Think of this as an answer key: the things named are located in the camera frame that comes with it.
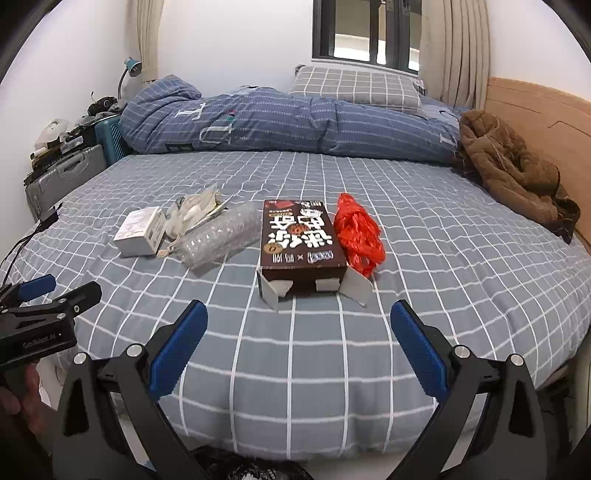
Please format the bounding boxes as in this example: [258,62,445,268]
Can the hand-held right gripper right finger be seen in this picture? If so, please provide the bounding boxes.
[390,299,555,480]

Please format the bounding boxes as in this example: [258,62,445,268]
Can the grey checked bed sheet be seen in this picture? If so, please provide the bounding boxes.
[0,150,591,462]

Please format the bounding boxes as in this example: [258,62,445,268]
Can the grey checked pillow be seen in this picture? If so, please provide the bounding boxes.
[288,65,423,114]

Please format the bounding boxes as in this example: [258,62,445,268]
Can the person's left hand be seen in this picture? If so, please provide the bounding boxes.
[0,364,46,435]

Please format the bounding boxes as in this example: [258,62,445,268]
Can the grey hard suitcase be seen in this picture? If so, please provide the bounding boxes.
[24,144,108,222]

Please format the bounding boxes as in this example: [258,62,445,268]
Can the teal suitcase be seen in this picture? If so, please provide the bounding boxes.
[95,117,132,169]

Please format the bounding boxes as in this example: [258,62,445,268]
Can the bubble wrap roll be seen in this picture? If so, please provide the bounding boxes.
[177,203,264,269]

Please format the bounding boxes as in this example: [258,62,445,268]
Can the dark clutter stack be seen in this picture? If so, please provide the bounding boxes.
[30,122,100,181]

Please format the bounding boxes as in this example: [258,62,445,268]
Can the small white cardboard box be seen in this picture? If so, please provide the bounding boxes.
[113,206,165,258]

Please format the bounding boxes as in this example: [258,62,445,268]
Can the wooden headboard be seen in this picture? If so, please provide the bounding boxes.
[485,77,591,254]

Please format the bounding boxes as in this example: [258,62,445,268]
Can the blue striped duvet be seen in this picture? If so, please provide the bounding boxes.
[119,74,476,164]

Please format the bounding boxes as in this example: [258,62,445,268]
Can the black-lined trash bin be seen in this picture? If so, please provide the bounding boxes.
[191,445,315,480]

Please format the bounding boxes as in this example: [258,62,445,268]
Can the black device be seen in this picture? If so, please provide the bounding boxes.
[88,95,123,116]

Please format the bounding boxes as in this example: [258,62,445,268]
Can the blue desk lamp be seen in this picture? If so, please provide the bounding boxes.
[117,56,143,100]

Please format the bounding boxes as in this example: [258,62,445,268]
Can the brown snack box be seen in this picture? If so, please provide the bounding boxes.
[256,198,372,312]

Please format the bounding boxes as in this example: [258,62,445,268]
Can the dark framed window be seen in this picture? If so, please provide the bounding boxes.
[311,0,422,75]

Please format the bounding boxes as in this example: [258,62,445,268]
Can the red plastic bag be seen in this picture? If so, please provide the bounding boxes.
[333,193,386,278]

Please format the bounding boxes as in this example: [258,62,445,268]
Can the clear bag with white contents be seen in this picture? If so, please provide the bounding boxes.
[164,184,232,252]

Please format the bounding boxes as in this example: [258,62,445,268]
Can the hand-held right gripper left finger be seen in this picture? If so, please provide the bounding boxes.
[51,299,209,480]

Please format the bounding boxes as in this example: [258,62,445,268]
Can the brown padded jacket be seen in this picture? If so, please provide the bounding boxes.
[457,110,581,244]

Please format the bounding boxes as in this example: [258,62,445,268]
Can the beige pleated curtain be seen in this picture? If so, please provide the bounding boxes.
[418,0,491,109]
[136,0,164,86]

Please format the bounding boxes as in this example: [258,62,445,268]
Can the white round appliance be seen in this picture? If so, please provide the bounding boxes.
[34,119,69,148]

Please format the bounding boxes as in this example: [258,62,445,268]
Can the black power adapter with cable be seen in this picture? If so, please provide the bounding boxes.
[0,203,63,278]

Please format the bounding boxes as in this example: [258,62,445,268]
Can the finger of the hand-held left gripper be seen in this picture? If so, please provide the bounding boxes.
[0,274,57,308]
[0,281,103,334]

